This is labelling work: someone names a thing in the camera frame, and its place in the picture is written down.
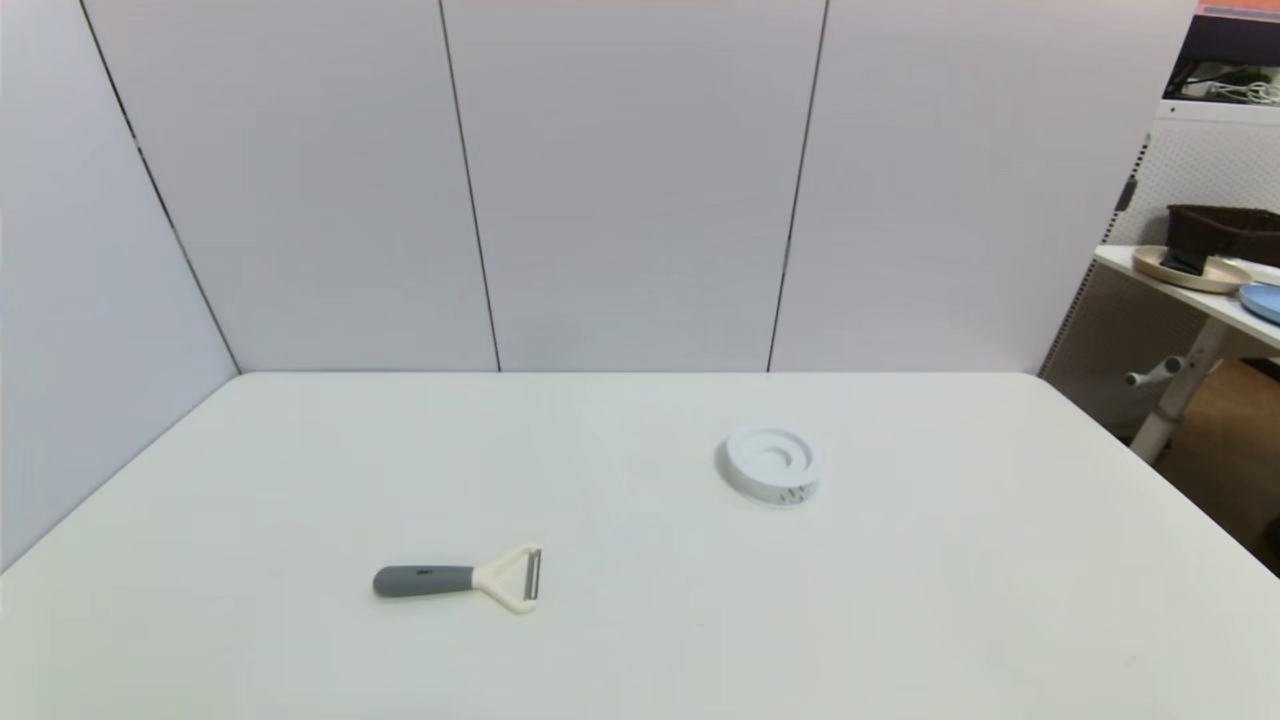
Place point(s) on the white round holder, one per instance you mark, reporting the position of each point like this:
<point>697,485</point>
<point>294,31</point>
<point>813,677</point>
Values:
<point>746,472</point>

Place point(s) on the tan round plate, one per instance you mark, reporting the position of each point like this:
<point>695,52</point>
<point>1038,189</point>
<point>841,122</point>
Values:
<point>1148,264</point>

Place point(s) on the small black object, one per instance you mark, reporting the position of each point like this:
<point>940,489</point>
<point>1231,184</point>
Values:
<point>1186,261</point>

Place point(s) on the white stand pole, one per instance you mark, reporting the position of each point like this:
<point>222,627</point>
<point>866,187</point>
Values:
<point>1198,300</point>

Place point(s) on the white pegboard panel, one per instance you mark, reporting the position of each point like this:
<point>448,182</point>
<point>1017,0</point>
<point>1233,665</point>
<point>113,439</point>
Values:
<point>1205,160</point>

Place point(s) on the dark brown basket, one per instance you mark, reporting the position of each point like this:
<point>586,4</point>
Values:
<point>1235,228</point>

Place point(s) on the blue plate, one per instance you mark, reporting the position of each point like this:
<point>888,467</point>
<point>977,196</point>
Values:
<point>1264,300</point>

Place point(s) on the black wall panel bracket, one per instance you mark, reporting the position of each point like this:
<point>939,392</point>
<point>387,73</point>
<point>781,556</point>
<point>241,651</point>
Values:
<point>1128,193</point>

